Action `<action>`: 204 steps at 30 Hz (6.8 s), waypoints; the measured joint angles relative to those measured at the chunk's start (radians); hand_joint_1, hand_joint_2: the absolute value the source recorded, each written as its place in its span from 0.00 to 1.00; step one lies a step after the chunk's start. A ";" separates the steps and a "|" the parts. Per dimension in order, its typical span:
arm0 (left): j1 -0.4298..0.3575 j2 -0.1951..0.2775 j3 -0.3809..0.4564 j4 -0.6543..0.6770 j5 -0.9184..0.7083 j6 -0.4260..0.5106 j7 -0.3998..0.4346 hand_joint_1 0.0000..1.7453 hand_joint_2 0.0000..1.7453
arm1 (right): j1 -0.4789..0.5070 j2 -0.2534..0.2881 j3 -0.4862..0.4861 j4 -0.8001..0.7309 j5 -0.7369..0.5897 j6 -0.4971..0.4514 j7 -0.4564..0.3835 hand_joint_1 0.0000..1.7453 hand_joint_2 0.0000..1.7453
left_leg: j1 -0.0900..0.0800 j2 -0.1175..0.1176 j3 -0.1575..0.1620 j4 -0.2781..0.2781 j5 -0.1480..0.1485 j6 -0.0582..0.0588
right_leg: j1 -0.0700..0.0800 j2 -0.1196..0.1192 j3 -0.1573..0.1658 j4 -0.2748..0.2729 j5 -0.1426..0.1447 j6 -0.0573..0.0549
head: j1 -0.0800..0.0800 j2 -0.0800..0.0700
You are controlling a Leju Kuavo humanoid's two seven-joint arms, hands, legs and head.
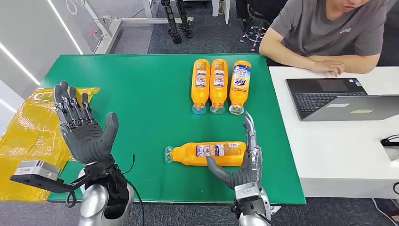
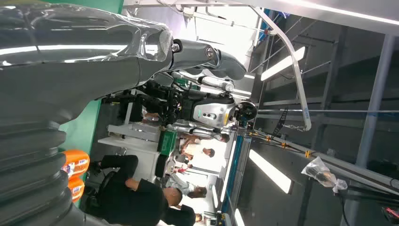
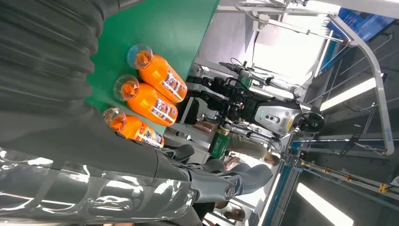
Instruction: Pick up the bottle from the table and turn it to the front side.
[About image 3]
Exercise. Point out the white metal gantry frame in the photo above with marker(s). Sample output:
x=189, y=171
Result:
x=378, y=93

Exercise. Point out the black silver humanoid robot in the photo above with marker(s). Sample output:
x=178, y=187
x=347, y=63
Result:
x=274, y=117

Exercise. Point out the blue wall panel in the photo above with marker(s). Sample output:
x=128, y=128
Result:
x=364, y=23

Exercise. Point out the green plastic crate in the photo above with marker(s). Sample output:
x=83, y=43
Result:
x=219, y=146

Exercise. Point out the long ceiling light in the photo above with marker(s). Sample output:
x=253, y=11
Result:
x=349, y=93
x=324, y=206

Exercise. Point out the orange detergent bottle clear cap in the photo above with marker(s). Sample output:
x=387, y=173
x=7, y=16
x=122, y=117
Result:
x=134, y=128
x=146, y=103

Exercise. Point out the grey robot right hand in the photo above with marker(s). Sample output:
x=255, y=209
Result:
x=93, y=174

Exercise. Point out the orange detergent bottle bluish cap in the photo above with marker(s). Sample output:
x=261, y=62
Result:
x=159, y=75

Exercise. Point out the person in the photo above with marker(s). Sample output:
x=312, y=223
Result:
x=235, y=214
x=249, y=146

